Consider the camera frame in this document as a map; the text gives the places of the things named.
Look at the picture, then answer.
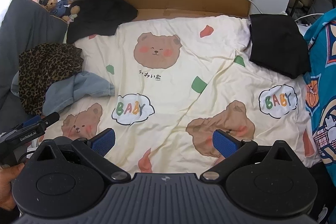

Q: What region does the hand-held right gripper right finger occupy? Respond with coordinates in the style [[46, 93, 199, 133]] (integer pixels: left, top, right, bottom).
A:
[[201, 130, 296, 184]]

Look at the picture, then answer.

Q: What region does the teal printed cloth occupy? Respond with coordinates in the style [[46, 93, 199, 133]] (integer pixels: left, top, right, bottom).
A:
[[303, 7, 336, 197]]

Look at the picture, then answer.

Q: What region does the folded black garment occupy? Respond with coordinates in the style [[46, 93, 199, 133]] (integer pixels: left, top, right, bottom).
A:
[[248, 13, 311, 79]]

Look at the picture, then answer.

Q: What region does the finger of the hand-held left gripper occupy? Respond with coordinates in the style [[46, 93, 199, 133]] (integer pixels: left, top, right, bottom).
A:
[[39, 112, 60, 127], [22, 116, 41, 128]]

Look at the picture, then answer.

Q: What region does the cream bear print blanket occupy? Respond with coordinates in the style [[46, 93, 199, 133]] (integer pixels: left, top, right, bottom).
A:
[[31, 14, 322, 180]]

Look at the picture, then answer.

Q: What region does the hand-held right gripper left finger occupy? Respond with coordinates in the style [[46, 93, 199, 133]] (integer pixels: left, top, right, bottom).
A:
[[36, 128, 132, 184]]

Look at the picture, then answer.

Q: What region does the leopard print garment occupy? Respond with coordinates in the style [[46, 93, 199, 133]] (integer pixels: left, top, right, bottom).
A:
[[18, 43, 84, 115]]

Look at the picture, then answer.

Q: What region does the teddy bear in blue uniform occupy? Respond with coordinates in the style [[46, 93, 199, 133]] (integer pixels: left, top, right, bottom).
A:
[[39, 0, 80, 22]]

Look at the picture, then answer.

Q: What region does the person's left hand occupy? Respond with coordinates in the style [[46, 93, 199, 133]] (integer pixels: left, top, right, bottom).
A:
[[0, 162, 25, 211]]

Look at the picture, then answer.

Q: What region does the light blue denim garment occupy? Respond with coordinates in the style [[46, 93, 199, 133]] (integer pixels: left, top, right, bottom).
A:
[[42, 71, 116, 116]]

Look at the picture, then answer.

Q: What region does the dark grey pillow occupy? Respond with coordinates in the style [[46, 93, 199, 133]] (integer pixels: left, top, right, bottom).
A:
[[0, 0, 68, 132]]

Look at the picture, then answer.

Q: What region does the crumpled black garment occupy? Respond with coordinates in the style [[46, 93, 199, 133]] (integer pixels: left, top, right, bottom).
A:
[[66, 0, 138, 44]]

